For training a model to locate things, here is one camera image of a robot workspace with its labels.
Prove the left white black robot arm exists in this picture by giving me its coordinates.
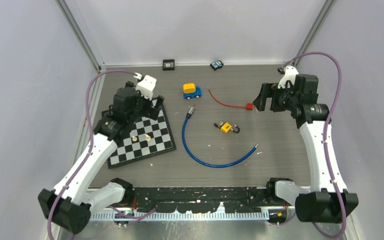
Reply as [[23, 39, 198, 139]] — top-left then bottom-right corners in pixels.
[[38, 86, 164, 240]]

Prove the blue ring hoop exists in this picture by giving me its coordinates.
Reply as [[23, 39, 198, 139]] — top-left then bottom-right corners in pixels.
[[182, 104, 260, 169]]

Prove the small black square box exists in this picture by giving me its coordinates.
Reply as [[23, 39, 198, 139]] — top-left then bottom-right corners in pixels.
[[162, 59, 175, 71]]

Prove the yellow black padlock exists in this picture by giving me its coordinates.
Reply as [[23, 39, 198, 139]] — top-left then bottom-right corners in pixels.
[[213, 121, 240, 134]]

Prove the red cable seal tag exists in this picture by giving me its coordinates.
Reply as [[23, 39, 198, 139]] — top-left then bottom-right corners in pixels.
[[206, 87, 255, 111]]

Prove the purple cable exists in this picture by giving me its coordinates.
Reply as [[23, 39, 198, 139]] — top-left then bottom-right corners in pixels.
[[268, 51, 348, 239], [47, 70, 158, 240]]

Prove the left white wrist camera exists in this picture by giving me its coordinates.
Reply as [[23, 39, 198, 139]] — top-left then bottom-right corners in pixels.
[[134, 72, 157, 100]]

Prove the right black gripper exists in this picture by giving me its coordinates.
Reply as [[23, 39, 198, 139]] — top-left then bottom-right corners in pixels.
[[253, 81, 300, 112]]

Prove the perforated metal rail strip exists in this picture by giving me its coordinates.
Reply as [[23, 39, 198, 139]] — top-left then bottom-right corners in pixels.
[[90, 209, 270, 222]]

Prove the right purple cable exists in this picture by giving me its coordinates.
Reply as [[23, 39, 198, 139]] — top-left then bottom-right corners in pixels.
[[268, 51, 348, 239]]

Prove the blue yellow toy car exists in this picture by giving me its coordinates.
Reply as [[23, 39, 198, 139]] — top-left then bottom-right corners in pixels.
[[182, 83, 202, 100]]

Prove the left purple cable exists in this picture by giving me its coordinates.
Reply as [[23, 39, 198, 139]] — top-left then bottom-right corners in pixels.
[[47, 70, 158, 240]]

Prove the black blue owl toy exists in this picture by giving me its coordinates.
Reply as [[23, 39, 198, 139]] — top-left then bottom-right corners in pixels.
[[209, 60, 224, 71]]

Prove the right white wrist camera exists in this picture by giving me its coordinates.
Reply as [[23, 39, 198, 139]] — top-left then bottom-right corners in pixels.
[[277, 65, 299, 89]]

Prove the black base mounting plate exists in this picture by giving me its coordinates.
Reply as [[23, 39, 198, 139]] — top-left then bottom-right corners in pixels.
[[101, 186, 299, 215]]

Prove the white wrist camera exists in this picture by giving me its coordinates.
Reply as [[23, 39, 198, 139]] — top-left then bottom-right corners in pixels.
[[134, 72, 157, 100], [277, 65, 299, 89]]

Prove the black white chessboard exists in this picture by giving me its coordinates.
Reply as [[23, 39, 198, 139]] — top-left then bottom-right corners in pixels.
[[107, 105, 177, 169]]

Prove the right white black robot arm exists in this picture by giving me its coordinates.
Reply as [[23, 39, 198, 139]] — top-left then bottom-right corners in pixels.
[[253, 74, 359, 224]]

